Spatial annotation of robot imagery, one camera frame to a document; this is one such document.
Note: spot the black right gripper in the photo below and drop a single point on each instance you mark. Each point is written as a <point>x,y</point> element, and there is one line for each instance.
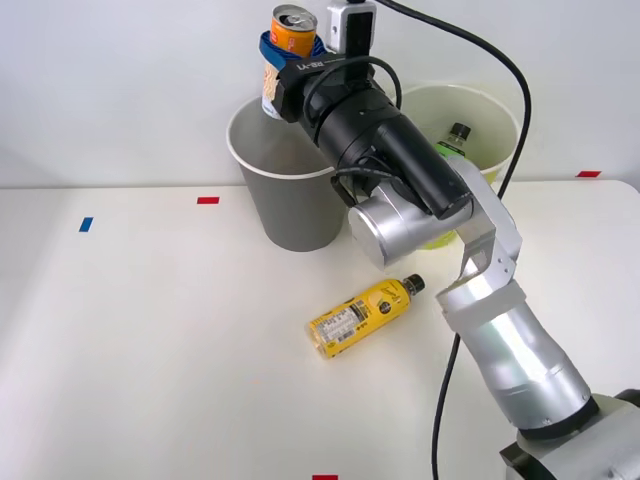
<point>312,70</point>

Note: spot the orange and white drink can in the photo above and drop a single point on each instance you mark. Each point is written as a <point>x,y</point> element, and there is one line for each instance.
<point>294,36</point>

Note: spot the silver and black right arm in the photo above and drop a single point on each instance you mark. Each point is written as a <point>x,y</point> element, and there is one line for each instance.
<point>395,145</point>

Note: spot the grey plastic waste bin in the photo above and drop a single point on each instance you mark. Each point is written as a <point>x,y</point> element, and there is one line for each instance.
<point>295,210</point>

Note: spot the green label plastic bottle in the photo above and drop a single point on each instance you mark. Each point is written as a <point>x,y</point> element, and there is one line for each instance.
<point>448,147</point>

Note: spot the yellow-green plastic waste bin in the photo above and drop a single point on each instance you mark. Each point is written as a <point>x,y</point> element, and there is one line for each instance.
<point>482,112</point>

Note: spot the yellow label plastic bottle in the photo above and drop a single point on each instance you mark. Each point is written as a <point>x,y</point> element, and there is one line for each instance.
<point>350,320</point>

